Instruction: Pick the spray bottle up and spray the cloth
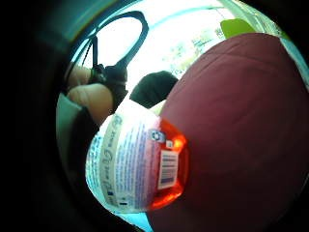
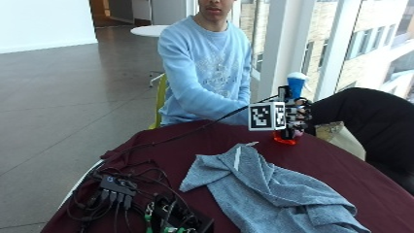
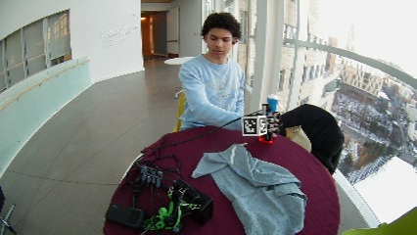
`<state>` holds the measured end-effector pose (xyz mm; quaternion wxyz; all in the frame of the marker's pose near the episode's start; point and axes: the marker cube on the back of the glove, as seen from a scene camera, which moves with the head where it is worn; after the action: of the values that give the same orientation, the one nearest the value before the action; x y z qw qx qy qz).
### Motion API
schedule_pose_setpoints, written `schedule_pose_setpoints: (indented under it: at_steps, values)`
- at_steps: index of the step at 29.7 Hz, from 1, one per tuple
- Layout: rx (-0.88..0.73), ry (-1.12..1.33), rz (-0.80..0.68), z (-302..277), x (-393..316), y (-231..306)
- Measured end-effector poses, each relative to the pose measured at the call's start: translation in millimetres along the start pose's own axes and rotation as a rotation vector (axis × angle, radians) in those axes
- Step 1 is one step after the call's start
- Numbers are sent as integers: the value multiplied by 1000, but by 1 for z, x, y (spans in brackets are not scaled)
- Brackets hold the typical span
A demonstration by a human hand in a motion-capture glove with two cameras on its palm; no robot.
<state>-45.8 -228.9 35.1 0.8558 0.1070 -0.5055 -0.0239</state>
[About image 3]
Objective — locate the grey towel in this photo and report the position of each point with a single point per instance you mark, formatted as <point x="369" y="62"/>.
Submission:
<point x="260" y="192"/>

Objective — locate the yellow chair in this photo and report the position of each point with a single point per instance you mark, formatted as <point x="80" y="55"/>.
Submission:
<point x="180" y="111"/>

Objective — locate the white window railing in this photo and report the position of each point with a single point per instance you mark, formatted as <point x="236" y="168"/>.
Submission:
<point x="347" y="54"/>

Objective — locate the white marker cube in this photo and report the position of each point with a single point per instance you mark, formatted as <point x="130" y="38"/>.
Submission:
<point x="253" y="126"/>

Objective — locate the blue and red bottle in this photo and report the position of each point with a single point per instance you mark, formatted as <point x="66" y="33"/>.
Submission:
<point x="272" y="103"/>

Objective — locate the maroon tablecloth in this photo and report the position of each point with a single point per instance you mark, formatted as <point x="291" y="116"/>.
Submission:
<point x="277" y="156"/>

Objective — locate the wooden wall handrail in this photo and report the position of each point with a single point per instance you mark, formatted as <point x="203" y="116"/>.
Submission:
<point x="39" y="84"/>

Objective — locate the black power bank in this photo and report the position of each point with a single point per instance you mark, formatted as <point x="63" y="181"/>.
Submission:
<point x="126" y="215"/>

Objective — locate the lime green chair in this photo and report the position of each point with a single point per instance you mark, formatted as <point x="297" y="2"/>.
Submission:
<point x="391" y="226"/>

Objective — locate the the person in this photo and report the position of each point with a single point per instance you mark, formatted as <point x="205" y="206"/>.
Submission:
<point x="212" y="88"/>

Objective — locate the dark metal chair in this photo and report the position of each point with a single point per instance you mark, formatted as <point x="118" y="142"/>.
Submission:
<point x="6" y="222"/>

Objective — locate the black box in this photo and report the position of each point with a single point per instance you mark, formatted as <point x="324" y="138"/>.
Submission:
<point x="200" y="204"/>

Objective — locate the wooden door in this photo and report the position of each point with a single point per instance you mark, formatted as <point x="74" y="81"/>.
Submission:
<point x="148" y="36"/>

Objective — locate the black jacket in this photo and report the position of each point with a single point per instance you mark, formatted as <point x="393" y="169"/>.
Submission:
<point x="317" y="130"/>

